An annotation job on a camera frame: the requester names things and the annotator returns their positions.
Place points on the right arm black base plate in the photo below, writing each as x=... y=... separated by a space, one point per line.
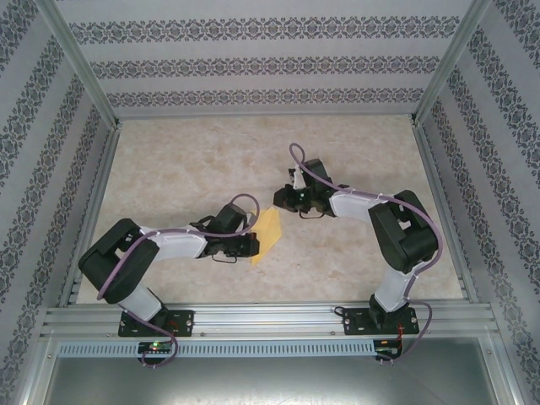
x=352 y=320

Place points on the aluminium side rail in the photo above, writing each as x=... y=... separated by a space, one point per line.
x=428 y=169
x=103 y=169

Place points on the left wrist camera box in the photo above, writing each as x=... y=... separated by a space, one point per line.
x=252 y=214

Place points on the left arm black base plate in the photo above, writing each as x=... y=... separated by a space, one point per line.
x=185 y=322

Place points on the aluminium mounting rail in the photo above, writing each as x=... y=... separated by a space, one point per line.
x=261 y=320

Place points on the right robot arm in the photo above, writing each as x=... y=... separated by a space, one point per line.
x=405 y=236

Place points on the aluminium frame post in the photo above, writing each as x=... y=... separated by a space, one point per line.
x=447 y=67
x=80 y=63

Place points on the grey metal sheet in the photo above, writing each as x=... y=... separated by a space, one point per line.
x=270 y=379

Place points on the yellow cloth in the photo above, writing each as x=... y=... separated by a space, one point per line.
x=268 y=230

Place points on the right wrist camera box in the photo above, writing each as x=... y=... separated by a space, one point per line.
x=298 y=179

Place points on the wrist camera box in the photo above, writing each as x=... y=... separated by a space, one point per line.
x=298 y=179
x=252 y=214

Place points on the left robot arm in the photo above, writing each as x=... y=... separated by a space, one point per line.
x=118 y=261

